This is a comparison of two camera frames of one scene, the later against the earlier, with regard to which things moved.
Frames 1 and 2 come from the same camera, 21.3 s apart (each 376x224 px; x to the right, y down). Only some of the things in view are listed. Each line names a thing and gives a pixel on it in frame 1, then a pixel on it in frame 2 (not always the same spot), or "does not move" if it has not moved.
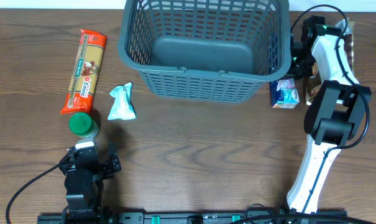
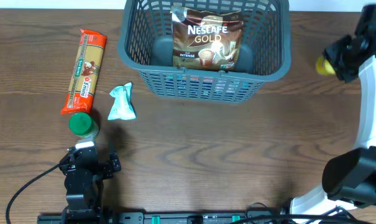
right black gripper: x=298 y=66 to x=340 y=58
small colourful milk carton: x=283 y=94 to x=206 y=86
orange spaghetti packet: x=80 y=95 does not move
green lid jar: x=82 y=124 does not move
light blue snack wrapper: x=122 y=108 does not move
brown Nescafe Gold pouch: x=347 y=27 to x=209 y=40
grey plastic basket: x=206 y=51 does not move
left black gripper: x=90 y=168 does not move
